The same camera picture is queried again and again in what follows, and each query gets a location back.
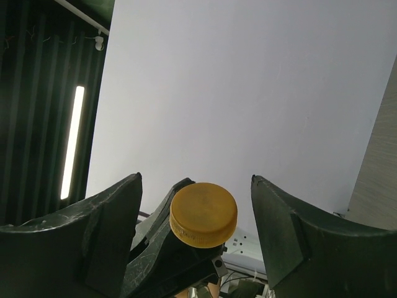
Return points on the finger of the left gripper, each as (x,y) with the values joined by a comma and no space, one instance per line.
(160,265)

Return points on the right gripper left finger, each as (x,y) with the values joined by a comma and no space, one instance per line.
(79,251)

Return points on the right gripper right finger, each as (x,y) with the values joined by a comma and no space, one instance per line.
(308,252)

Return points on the orange bottle cap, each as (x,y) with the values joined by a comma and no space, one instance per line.
(203,215)

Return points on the ceiling light bar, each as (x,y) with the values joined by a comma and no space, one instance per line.
(72,142)

